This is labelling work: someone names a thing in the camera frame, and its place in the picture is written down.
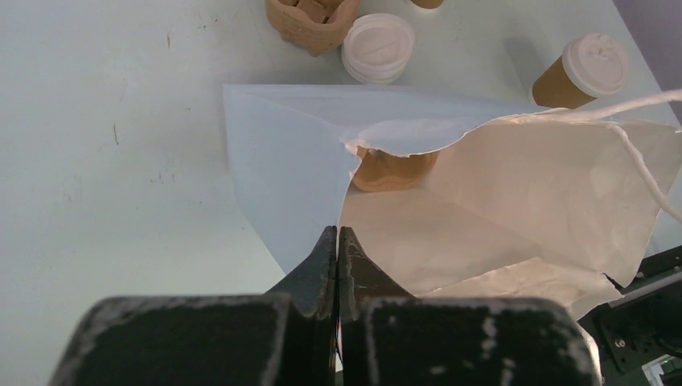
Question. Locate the white cup lid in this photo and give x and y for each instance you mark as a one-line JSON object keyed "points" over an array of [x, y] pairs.
{"points": [[596, 64]]}

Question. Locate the stack of paper cups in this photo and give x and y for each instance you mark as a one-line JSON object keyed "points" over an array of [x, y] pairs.
{"points": [[427, 4]]}

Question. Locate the white paper bag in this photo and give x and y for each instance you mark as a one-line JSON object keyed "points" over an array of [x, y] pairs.
{"points": [[558, 203]]}

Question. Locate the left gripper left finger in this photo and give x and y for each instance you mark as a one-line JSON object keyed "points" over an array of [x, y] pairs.
{"points": [[285, 336]]}

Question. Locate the brown paper coffee cup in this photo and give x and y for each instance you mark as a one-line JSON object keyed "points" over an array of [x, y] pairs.
{"points": [[554, 89]]}

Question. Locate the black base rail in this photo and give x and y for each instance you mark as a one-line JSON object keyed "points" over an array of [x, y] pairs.
{"points": [[639, 336]]}

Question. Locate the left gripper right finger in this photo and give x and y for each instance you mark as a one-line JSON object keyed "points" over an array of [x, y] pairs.
{"points": [[390, 337]]}

